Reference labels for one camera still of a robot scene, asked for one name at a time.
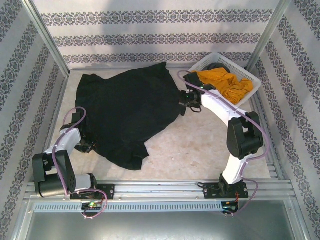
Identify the yellow t-shirt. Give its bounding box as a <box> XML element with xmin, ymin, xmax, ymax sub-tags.
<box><xmin>191</xmin><ymin>69</ymin><xmax>255</xmax><ymax>105</ymax></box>

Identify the left aluminium frame post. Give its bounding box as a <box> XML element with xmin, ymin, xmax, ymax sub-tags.
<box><xmin>23</xmin><ymin>0</ymin><xmax>71</xmax><ymax>79</ymax></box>

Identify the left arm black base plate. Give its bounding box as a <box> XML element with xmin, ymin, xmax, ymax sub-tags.
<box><xmin>69</xmin><ymin>183</ymin><xmax>116</xmax><ymax>200</ymax></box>

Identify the aluminium frame post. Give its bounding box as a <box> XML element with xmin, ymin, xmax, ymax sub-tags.
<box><xmin>245</xmin><ymin>0</ymin><xmax>292</xmax><ymax>71</ymax></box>
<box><xmin>23</xmin><ymin>0</ymin><xmax>71</xmax><ymax>79</ymax></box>

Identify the aluminium mounting rail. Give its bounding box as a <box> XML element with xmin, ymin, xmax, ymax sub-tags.
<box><xmin>24</xmin><ymin>179</ymin><xmax>294</xmax><ymax>201</ymax></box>

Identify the left aluminium side rail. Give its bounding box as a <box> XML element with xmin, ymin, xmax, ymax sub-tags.
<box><xmin>33</xmin><ymin>72</ymin><xmax>70</xmax><ymax>183</ymax></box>

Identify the black t-shirt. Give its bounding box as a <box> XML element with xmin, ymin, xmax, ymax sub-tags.
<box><xmin>75</xmin><ymin>62</ymin><xmax>187</xmax><ymax>172</ymax></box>

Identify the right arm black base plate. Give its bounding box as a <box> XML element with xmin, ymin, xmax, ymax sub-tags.
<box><xmin>202</xmin><ymin>181</ymin><xmax>250</xmax><ymax>200</ymax></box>

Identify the white plastic basket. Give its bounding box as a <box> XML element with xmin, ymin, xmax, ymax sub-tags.
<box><xmin>187</xmin><ymin>52</ymin><xmax>262</xmax><ymax>107</ymax></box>

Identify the grey sheet metal tray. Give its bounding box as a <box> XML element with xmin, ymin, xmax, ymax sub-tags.
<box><xmin>12</xmin><ymin>197</ymin><xmax>311</xmax><ymax>240</ymax></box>

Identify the slotted grey cable duct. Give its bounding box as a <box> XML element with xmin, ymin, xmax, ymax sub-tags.
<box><xmin>32</xmin><ymin>201</ymin><xmax>241</xmax><ymax>213</ymax></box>

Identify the aluminium back rail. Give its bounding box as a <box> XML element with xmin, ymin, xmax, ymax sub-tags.
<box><xmin>68</xmin><ymin>65</ymin><xmax>198</xmax><ymax>72</ymax></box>

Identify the aluminium side rail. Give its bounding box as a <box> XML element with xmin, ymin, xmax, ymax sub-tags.
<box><xmin>249</xmin><ymin>96</ymin><xmax>288</xmax><ymax>180</ymax></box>
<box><xmin>33</xmin><ymin>72</ymin><xmax>70</xmax><ymax>183</ymax></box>

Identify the right aluminium side rail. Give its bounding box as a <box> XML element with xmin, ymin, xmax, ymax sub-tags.
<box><xmin>249</xmin><ymin>96</ymin><xmax>288</xmax><ymax>180</ymax></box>

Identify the right aluminium frame post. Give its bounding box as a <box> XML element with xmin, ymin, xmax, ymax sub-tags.
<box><xmin>245</xmin><ymin>0</ymin><xmax>292</xmax><ymax>71</ymax></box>

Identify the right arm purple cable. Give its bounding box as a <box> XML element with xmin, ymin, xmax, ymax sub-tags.
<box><xmin>176</xmin><ymin>70</ymin><xmax>271</xmax><ymax>217</ymax></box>

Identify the dark grey t-shirt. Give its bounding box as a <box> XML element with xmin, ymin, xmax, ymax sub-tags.
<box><xmin>206</xmin><ymin>62</ymin><xmax>232</xmax><ymax>75</ymax></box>

